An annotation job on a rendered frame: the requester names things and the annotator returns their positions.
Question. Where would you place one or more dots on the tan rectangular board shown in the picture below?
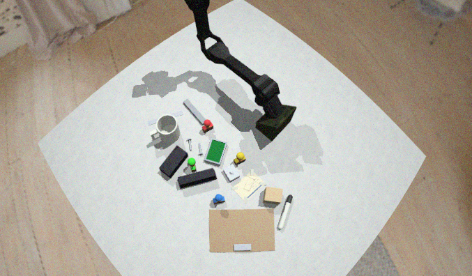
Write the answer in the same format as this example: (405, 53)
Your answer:
(241, 230)

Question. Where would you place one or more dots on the white marker with black cap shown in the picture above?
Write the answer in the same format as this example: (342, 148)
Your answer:
(285, 211)

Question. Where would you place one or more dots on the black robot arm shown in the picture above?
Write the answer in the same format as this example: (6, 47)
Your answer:
(265, 88)

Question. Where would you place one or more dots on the grey mug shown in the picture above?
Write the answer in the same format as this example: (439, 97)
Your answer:
(167, 128)

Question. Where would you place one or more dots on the grey flat bar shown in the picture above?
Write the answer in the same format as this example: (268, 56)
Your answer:
(194, 111)

